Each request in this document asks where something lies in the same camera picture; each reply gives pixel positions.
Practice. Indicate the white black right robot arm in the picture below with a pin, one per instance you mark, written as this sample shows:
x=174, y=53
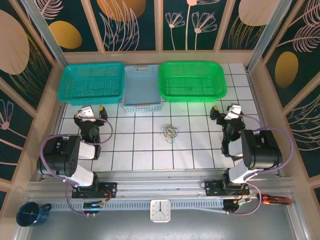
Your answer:
x=262, y=150

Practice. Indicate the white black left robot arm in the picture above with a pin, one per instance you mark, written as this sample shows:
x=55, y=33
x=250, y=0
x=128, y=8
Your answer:
x=85, y=151

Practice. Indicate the teal plastic basket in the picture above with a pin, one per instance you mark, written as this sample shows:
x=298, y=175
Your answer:
x=75, y=97

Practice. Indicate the green plastic basket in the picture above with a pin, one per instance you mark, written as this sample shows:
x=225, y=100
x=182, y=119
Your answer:
x=190, y=82

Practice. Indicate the light blue plastic basket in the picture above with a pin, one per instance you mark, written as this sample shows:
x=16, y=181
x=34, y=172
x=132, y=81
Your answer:
x=141, y=87

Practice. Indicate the black controller board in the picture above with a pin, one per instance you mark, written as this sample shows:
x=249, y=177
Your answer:
x=231, y=206
x=92, y=206

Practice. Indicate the orange black pliers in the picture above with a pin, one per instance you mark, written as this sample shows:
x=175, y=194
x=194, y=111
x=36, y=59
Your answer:
x=275, y=199

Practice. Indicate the white square clock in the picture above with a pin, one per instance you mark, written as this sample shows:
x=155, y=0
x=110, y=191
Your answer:
x=160, y=210

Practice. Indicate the dark blue mug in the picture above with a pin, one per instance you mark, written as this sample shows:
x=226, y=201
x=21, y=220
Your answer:
x=28, y=215

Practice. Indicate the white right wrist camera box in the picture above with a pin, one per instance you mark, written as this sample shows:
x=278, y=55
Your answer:
x=233, y=111

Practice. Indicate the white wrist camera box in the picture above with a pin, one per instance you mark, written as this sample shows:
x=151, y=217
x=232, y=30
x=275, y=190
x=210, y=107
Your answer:
x=87, y=112
x=233, y=111

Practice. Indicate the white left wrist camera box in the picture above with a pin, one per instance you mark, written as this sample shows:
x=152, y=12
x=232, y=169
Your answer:
x=87, y=112

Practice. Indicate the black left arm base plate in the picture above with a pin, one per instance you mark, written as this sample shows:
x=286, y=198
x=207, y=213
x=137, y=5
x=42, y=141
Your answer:
x=110, y=187

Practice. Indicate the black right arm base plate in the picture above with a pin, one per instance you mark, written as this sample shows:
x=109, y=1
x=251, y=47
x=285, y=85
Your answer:
x=212, y=186

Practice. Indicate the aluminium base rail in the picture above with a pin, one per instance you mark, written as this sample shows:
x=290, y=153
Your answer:
x=160, y=187

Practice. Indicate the aluminium frame post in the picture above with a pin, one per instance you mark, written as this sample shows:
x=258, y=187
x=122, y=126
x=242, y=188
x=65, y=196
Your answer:
x=47, y=35
x=265, y=35

